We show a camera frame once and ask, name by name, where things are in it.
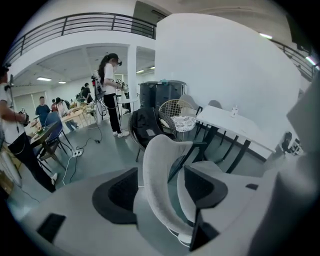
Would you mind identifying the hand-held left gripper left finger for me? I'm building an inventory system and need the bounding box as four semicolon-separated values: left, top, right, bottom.
19;166;141;256

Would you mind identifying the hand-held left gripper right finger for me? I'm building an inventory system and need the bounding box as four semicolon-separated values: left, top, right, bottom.
184;165;279;252

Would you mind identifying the grey upholstered chair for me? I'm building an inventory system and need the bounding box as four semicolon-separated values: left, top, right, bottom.
178;94;204;118
141;134;227;245

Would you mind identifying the white marble table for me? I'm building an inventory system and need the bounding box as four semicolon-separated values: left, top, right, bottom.
195;104;277;175

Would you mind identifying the black wicker chair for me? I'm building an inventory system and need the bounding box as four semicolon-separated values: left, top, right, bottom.
128;107;177;162

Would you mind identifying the blue chair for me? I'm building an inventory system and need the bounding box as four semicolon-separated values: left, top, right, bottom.
32;111;74;161

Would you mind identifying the dark square table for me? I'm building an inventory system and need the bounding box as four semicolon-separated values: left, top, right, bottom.
29;121;66;171

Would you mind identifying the patterned seat cushion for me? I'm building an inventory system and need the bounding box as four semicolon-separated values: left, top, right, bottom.
171;114;198;133

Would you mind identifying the light wooden table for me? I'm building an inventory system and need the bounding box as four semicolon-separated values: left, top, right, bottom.
59;104;97;128

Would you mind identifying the white rolling equipment stand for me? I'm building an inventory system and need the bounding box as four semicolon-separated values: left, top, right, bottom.
95;99;109;124

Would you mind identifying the black backpack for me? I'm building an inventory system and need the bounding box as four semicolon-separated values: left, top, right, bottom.
131;107;176;148

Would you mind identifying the white round table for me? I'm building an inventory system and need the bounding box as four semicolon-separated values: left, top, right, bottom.
116;96;139;126

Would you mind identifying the black storage bin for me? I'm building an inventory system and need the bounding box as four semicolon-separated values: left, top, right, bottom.
138;81;159;116
155;79;188;109

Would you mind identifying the black balcony railing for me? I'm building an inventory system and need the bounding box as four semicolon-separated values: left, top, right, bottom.
271;37;320;82
4;12;158;66

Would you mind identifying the white floor cable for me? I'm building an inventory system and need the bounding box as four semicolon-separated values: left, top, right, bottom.
61;147;85;186

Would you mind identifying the black floor cable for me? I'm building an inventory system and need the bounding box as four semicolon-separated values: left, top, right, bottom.
76;117;104;152

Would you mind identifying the gold wire chair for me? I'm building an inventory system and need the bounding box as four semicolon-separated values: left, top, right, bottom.
158;98;199;141

